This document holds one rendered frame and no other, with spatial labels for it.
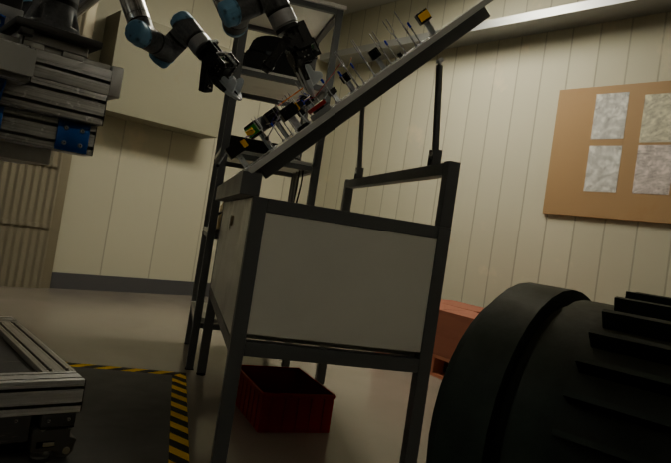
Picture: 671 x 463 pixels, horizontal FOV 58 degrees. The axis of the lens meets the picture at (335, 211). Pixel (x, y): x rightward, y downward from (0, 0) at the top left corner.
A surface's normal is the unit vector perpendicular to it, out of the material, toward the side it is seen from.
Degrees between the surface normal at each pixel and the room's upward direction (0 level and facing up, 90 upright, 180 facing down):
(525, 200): 90
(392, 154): 90
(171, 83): 90
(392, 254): 90
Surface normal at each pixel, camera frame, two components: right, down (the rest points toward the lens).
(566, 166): -0.75, -0.14
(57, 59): 0.65, 0.07
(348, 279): 0.25, 0.00
